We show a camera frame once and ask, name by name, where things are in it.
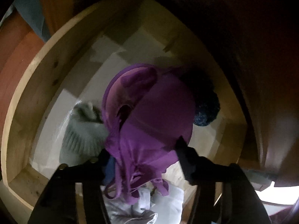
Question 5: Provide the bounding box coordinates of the purple bra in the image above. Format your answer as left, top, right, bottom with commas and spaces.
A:
101, 64, 195, 204

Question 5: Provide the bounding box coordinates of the white grey bra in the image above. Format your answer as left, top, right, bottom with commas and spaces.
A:
103, 183, 184, 224

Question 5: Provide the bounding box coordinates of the grey knitted cloth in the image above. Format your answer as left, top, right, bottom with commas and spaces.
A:
59, 102, 108, 166

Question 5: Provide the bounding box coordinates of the dark blue floral underwear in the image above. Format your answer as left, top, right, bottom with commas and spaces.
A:
194, 91, 221, 127

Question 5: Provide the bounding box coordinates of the blue checked cloth cover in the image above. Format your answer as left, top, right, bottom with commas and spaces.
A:
13, 0, 51, 42

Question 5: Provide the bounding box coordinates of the brown wooden nightstand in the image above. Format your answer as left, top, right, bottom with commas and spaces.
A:
40, 0, 298, 187

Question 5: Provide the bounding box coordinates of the wooden drawer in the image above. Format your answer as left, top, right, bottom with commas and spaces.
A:
1, 0, 246, 209

